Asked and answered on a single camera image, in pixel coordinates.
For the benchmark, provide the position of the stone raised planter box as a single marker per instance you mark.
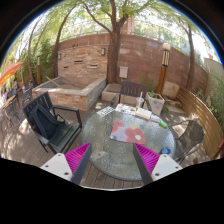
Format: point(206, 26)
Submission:
point(63, 93)

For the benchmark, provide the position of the central tree trunk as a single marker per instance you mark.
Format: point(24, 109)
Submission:
point(118, 11)

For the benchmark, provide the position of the orange umbrella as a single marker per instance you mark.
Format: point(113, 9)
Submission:
point(10, 70)

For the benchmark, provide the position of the wooden lamp post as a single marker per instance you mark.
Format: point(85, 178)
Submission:
point(164, 67)

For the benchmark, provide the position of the plastic cup with straw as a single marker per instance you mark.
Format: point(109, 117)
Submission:
point(139, 101)

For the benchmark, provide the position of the curved wooden bench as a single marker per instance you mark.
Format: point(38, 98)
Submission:
point(191, 104)

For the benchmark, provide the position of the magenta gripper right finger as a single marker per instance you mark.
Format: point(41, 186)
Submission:
point(153, 166)

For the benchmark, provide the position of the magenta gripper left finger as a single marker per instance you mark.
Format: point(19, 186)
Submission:
point(70, 166)

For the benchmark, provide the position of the dark green slatted armchair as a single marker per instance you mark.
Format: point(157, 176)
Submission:
point(65, 135)

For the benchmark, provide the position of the white planter with plant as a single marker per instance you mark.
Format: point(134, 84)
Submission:
point(156, 102)

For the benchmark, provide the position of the patterned card pack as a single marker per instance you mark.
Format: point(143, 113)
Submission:
point(105, 111)

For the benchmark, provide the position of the grey mesh metal chair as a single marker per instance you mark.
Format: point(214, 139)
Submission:
point(189, 141)

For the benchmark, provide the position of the black backpack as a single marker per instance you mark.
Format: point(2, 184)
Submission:
point(43, 122)

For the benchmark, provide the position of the dark slatted chair behind table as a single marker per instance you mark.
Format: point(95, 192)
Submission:
point(133, 90)

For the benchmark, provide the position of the floral mouse pad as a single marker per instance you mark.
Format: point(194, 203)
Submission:
point(128, 132)

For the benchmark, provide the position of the colourful magazine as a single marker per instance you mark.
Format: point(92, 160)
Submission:
point(126, 109)

